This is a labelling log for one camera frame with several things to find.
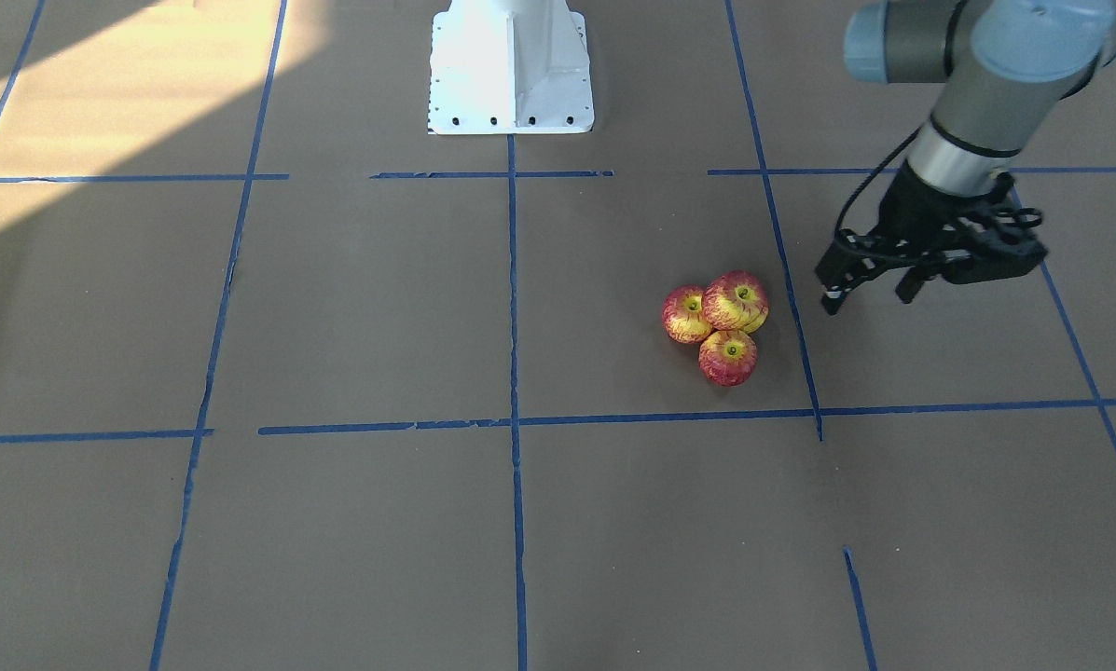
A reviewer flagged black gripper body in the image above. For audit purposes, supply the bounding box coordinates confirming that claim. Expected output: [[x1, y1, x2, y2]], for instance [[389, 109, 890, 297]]
[[837, 165, 972, 281]]

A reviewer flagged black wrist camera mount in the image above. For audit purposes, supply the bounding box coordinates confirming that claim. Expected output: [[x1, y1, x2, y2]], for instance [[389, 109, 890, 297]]
[[940, 171, 1049, 285]]

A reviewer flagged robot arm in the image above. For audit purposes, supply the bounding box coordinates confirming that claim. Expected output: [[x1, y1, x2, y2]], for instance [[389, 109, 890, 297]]
[[815, 1, 1116, 314]]

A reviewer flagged apple nearest table edge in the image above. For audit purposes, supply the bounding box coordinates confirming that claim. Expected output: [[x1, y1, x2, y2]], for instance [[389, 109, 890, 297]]
[[698, 330, 759, 387]]

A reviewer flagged lone red yellow apple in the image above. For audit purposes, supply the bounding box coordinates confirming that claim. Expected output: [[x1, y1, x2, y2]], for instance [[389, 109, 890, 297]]
[[702, 270, 770, 333]]

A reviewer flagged apple nearest robot base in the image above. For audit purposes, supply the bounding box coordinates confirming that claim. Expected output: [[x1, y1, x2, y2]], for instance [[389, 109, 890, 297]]
[[661, 284, 715, 345]]

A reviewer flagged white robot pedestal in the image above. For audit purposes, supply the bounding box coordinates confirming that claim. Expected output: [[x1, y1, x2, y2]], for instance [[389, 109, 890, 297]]
[[427, 1, 596, 136]]

